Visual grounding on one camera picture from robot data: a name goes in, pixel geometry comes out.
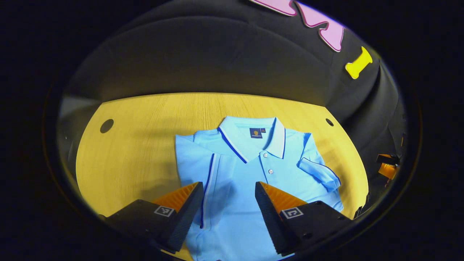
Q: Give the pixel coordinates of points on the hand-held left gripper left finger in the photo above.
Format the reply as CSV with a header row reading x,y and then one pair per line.
x,y
188,214

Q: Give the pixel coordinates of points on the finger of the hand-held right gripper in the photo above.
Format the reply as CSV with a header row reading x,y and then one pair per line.
x,y
386,158
388,171

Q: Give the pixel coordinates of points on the black backdrop cloth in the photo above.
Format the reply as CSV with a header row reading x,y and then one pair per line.
x,y
217,54

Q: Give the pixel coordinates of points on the light blue T-shirt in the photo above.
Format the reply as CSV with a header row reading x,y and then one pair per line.
x,y
246,170

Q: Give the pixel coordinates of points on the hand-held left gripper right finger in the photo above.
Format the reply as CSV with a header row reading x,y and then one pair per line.
x,y
268,217

